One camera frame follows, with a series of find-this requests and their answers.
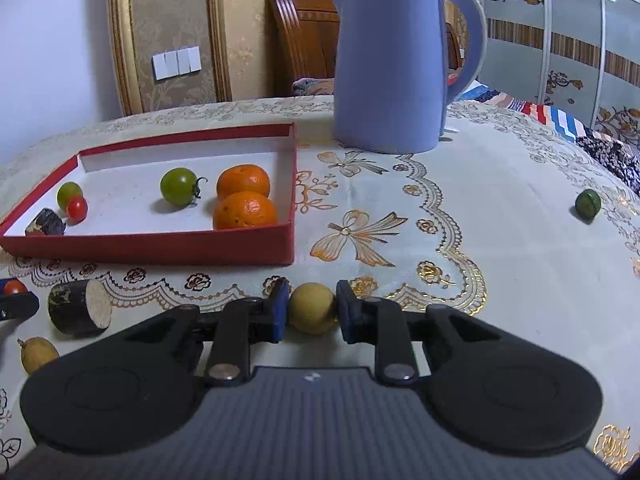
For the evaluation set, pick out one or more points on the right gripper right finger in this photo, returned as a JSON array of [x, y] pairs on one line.
[[489, 388]]

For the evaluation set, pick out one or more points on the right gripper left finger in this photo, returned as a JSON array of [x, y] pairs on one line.
[[135, 387]]

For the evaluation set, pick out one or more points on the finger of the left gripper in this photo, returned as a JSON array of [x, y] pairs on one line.
[[20, 306]]

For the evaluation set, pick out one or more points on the red cherry tomato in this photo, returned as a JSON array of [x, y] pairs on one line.
[[12, 287], [77, 208]]

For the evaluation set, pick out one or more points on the brown longan fruit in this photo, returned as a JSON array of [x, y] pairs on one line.
[[36, 352]]

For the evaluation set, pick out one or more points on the black sugarcane piece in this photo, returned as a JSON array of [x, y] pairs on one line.
[[80, 308]]

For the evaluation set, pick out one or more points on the small green tomato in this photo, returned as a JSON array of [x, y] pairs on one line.
[[66, 192]]

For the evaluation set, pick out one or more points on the yellow round longan fruit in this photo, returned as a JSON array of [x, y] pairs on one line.
[[311, 309]]

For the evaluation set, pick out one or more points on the green tomato with stem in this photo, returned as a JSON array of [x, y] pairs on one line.
[[181, 187]]

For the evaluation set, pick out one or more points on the orange mandarin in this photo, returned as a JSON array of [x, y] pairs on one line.
[[245, 209], [243, 178]]

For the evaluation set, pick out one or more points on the red shallow cardboard box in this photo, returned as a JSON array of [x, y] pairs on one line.
[[129, 221]]

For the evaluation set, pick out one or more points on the cream embroidered tablecloth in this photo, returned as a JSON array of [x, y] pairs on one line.
[[485, 224]]

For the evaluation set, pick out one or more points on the small dark green lime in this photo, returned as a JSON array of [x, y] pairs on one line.
[[587, 205]]

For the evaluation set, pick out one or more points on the colourful striped bedding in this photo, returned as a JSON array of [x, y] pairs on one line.
[[618, 158]]

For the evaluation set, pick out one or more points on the blue electric kettle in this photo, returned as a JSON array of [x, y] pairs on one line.
[[391, 85]]

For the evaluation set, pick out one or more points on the sliding door wardrobe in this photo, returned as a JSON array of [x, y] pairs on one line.
[[579, 56]]

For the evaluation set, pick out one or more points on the wooden bed headboard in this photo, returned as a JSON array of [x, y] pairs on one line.
[[301, 42]]

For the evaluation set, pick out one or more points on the white wall switch panel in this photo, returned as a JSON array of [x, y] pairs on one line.
[[176, 63]]

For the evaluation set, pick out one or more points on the gold wall frame moulding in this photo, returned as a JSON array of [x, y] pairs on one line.
[[141, 29]]

